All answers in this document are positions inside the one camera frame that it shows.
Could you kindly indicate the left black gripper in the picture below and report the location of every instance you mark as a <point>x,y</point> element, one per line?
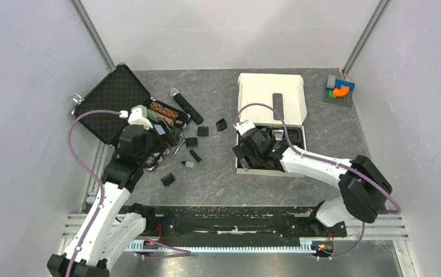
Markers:
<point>164,142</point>

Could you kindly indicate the green chip stack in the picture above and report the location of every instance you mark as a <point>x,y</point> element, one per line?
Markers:
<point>155,116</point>

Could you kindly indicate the blue toy brick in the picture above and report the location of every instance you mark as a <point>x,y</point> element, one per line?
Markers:
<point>343,83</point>

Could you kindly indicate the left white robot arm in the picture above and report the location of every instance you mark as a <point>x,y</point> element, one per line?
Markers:
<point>95,248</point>

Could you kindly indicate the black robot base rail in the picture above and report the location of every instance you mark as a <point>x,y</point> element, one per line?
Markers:
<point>180,221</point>

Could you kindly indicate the grey toy brick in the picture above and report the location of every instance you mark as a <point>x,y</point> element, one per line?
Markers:
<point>330,82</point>

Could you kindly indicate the orange curved toy piece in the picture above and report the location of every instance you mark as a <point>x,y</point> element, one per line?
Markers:
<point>341,92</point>

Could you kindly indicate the black microphone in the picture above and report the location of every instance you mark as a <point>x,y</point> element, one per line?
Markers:
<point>186,106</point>

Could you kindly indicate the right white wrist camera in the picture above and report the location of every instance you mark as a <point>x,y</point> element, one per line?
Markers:
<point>243,127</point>

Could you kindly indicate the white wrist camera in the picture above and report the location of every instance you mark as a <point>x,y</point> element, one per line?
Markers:
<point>243,127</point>
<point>138,116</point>

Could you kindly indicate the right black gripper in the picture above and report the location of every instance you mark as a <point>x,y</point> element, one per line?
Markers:
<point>241,151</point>

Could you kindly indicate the orange brown chip stack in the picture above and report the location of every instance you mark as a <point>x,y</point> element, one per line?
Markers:
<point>163,110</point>

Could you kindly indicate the blue card deck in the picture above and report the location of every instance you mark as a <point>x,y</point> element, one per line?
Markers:
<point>160,129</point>

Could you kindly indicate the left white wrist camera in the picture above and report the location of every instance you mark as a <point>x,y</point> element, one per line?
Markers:
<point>138,116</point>

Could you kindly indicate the white cable duct strip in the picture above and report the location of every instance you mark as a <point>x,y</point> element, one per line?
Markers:
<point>304,247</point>

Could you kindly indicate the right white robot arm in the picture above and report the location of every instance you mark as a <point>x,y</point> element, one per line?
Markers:
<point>363,189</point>

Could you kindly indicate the grey toy brick baseplate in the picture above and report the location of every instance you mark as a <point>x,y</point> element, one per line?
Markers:
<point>342,101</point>

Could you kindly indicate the white clipper kit box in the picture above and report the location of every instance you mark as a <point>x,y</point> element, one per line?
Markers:
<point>274,103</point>

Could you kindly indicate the black clipper comb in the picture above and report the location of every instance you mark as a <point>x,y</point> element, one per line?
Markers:
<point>221,125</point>
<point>168,179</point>
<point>191,142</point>
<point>203,131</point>

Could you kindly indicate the black aluminium poker case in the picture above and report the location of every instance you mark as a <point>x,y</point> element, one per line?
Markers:
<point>122,90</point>

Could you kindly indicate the green toy brick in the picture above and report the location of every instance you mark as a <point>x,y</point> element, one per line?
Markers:
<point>331,94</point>

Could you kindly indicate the small oil bottle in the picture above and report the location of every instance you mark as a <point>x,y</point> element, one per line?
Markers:
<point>187,164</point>

